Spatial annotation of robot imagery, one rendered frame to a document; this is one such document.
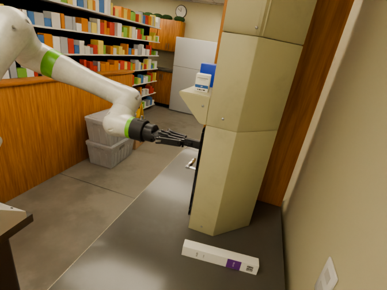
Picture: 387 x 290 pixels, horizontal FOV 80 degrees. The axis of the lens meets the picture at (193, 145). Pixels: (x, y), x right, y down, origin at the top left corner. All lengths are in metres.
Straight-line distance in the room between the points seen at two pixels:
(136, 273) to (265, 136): 0.66
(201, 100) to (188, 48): 5.18
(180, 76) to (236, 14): 5.30
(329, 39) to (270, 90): 0.40
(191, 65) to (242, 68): 5.19
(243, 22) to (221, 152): 0.42
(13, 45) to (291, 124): 1.12
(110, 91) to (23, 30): 0.33
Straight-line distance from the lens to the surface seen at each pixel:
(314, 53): 1.15
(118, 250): 0.97
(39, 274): 2.21
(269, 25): 0.80
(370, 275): 0.59
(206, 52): 5.83
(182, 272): 0.92
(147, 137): 0.94
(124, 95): 1.04
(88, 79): 1.09
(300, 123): 1.18
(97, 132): 3.19
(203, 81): 0.86
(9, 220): 1.12
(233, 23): 0.78
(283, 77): 0.87
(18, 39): 1.03
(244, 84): 0.77
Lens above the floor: 1.66
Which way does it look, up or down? 23 degrees down
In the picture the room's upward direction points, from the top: 9 degrees clockwise
